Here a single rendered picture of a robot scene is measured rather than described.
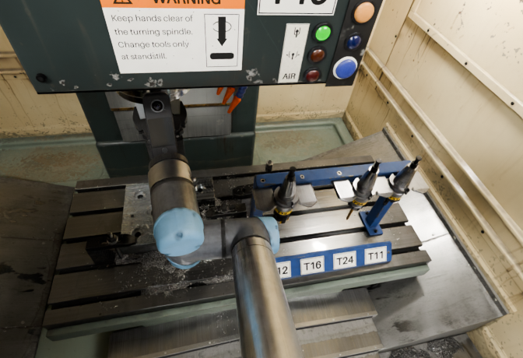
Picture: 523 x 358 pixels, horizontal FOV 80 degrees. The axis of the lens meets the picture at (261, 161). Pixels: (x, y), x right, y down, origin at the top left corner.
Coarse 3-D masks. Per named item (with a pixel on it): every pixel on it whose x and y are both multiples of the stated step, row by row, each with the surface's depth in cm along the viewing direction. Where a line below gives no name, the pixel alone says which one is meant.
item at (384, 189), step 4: (380, 176) 88; (384, 176) 88; (380, 180) 87; (384, 180) 87; (376, 184) 86; (380, 184) 86; (384, 184) 86; (388, 184) 86; (380, 188) 85; (384, 188) 85; (388, 188) 85; (376, 192) 84; (380, 192) 84; (384, 192) 84; (388, 192) 84; (392, 192) 84; (384, 196) 83; (388, 196) 84
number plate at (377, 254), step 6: (384, 246) 102; (366, 252) 101; (372, 252) 102; (378, 252) 102; (384, 252) 103; (366, 258) 101; (372, 258) 102; (378, 258) 102; (384, 258) 103; (366, 264) 102
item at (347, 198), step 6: (336, 180) 85; (342, 180) 86; (348, 180) 86; (336, 186) 84; (342, 186) 84; (348, 186) 84; (336, 192) 83; (342, 192) 83; (348, 192) 83; (354, 192) 83; (342, 198) 81; (348, 198) 82; (354, 198) 82
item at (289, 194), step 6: (288, 180) 74; (294, 180) 74; (282, 186) 76; (288, 186) 74; (294, 186) 75; (282, 192) 77; (288, 192) 76; (294, 192) 77; (282, 198) 78; (288, 198) 77
